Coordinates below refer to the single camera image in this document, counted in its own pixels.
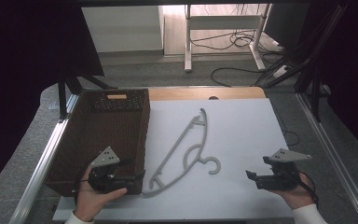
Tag aluminium rail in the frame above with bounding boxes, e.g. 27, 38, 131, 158
296, 91, 358, 224
8, 92, 81, 224

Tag white table sheet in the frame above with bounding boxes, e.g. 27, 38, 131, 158
52, 97, 295, 222

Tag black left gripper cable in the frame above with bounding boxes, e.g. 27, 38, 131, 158
72, 157, 101, 200

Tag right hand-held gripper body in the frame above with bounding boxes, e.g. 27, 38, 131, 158
255, 148, 312, 191

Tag thin black cable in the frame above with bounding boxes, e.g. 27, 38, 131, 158
271, 104, 301, 147

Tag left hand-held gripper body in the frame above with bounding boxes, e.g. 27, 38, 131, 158
88, 147, 129, 193

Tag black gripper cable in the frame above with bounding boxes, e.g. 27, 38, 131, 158
297, 171, 321, 208
72, 157, 101, 200

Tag person's right hand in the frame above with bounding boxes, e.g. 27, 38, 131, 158
268, 172, 318, 210

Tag black metal stand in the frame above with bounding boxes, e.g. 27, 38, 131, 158
255, 3, 349, 123
57, 62, 117, 120

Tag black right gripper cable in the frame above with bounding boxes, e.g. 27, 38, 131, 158
297, 171, 321, 208

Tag person's left hand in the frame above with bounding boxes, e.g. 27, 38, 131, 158
74, 166, 129, 222

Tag brown wicker basket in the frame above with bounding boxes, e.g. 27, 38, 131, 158
45, 88, 152, 198

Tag grey plastic clothes hanger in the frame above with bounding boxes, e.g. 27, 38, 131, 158
142, 107, 222, 198

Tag white desk frame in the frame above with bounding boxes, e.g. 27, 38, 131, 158
184, 3, 274, 73

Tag black curtain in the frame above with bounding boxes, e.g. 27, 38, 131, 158
297, 0, 358, 157
0, 0, 105, 200

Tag white power strip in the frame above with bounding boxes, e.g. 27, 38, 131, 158
273, 64, 292, 78

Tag black floor cable bundle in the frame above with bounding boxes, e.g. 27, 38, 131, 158
189, 29, 262, 51

